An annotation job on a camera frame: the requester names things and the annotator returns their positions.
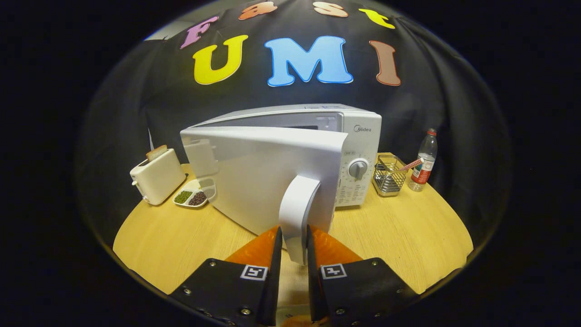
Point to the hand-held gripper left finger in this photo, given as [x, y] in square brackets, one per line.
[274, 281]

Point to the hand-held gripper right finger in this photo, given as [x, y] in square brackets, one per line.
[314, 281]

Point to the white microwave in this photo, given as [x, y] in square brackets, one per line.
[254, 181]

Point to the white divided dish with beans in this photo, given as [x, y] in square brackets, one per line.
[190, 198]

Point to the red white striped straw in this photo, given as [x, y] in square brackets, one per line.
[412, 164]

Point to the white toaster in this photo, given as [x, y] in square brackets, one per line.
[159, 181]

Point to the clear plastic water bottle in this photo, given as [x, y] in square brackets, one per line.
[424, 168]

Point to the toast slice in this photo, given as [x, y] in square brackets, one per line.
[156, 153]

